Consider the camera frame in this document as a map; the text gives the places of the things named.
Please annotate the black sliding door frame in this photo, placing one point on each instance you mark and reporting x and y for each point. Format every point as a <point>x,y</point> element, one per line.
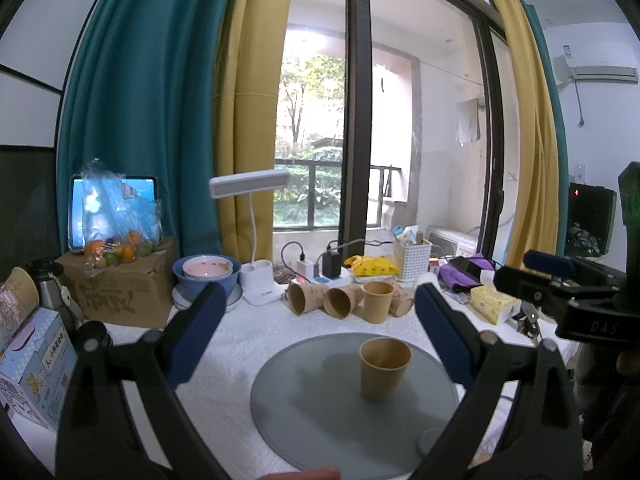
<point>357,100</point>

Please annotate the black balcony railing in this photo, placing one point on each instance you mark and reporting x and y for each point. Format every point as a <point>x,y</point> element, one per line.
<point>320,185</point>

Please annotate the plastic bag of fruit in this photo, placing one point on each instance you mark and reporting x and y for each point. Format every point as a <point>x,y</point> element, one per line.
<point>115,230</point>

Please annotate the yellow curtain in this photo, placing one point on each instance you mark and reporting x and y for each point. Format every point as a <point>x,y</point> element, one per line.
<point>252,85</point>
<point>525,125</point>

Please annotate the pink bowl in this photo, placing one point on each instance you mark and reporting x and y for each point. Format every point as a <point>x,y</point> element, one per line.
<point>207,266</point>

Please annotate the steel thermos jug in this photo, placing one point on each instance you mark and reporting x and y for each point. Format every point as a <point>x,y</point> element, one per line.
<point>50,285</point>

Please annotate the purple pouch with phone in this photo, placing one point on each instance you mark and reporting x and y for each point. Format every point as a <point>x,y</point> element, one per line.
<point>467,275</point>

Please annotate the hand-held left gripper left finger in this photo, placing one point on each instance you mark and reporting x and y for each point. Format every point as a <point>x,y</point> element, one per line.
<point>196,327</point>

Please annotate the tablet with lit screen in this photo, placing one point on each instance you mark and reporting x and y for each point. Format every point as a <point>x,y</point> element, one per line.
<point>77,215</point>

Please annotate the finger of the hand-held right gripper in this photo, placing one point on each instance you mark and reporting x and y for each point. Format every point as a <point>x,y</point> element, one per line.
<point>547,262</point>
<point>525,287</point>

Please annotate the brown paper cup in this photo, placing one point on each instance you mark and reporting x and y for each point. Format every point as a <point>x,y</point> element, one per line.
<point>302,297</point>
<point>377,302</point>
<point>401,302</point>
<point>382,367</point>
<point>340,302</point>

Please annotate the white desk lamp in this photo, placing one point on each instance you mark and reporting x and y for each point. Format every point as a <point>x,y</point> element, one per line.
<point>257,260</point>

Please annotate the blue bowl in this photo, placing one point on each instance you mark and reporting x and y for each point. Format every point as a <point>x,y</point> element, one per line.
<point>200,285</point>

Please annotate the yellow tissue box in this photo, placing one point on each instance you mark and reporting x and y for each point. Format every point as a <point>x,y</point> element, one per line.
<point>492,302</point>

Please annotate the blue and white carton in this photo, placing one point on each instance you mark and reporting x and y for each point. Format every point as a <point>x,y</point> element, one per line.
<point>35,365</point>

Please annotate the person's left hand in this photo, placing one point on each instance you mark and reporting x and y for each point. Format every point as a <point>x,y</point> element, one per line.
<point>300,475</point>

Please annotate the white charger plug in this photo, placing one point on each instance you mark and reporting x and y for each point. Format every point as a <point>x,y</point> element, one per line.
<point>305,266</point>

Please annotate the white outdoor air conditioner unit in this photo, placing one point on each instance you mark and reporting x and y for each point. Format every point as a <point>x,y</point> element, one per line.
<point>452,242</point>

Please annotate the white plate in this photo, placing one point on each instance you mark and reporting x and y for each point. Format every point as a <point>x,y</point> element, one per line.
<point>182,300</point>

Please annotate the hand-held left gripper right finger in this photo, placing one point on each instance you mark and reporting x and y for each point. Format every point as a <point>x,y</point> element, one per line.
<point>442,330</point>

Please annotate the black charger plug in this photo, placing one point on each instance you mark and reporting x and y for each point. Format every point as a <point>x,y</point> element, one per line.
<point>330,264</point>

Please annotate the white wall air conditioner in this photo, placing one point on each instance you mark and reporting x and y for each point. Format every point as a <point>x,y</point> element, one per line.
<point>597,62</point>

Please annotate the power strip with chargers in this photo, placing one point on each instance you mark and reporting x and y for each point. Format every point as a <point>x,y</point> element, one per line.
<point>292,255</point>

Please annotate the small grey disc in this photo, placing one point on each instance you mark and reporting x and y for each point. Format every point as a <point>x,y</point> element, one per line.
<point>431,441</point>

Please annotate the printed paper cup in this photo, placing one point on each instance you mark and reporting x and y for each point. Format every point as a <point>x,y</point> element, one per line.
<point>17,305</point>

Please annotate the cardboard box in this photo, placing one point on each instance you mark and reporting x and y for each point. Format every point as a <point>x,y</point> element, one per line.
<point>125,290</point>

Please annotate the black phone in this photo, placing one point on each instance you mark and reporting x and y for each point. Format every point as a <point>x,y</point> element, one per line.
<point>465,266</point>

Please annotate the grey round mat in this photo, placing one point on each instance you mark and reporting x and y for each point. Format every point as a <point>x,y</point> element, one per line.
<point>320,405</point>

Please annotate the white plastic basket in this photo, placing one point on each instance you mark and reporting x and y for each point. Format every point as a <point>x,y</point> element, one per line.
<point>412,260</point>

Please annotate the white paper roll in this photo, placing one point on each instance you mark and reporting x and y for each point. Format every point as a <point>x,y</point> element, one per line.
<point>426,280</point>

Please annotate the yellow plastic bag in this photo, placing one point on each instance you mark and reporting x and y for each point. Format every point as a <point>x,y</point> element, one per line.
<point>372,266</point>

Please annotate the hanging grey cloth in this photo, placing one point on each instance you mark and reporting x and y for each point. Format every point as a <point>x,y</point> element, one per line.
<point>467,122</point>

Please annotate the white power strip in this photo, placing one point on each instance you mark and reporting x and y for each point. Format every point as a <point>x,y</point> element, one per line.
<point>325,277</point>

